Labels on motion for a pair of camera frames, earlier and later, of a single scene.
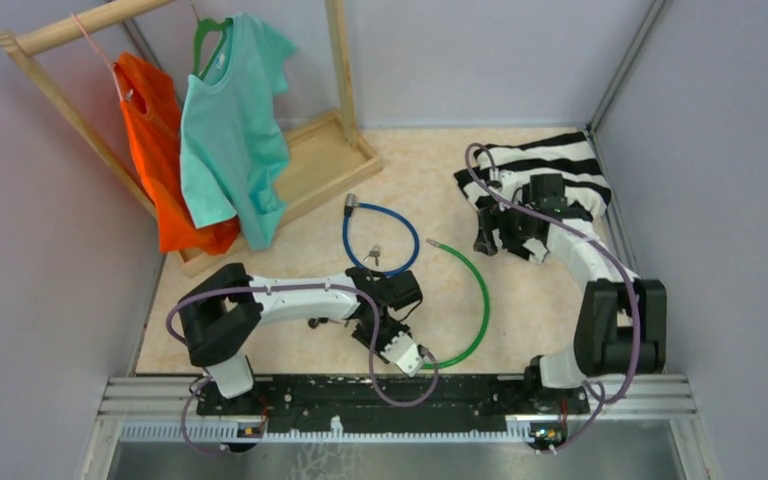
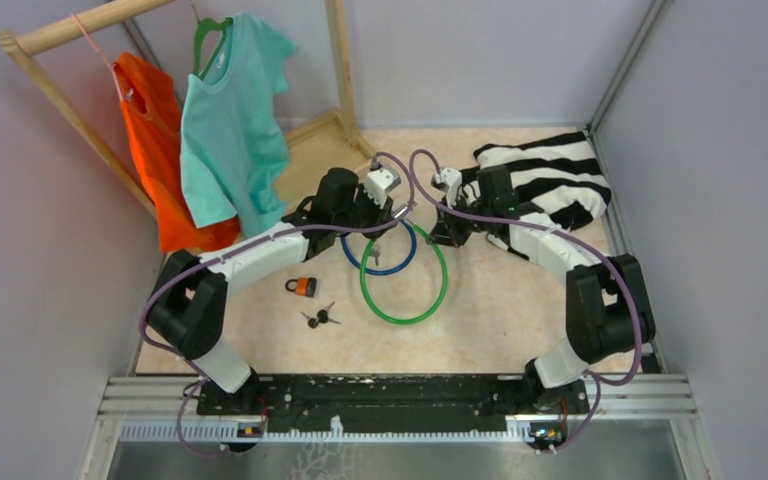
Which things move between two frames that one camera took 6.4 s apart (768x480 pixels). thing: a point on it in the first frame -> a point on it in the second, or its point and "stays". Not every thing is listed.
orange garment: x=152 y=112 stays
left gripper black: x=398 y=326 -> x=380 y=217
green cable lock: x=488 y=308 -> x=408 y=322
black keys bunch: x=314 y=322 stays
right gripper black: x=490 y=218 -> x=445 y=231
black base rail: x=389 y=404 stays
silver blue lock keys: x=375 y=252 stays
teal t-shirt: x=235 y=146 stays
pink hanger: x=111 y=66 stays
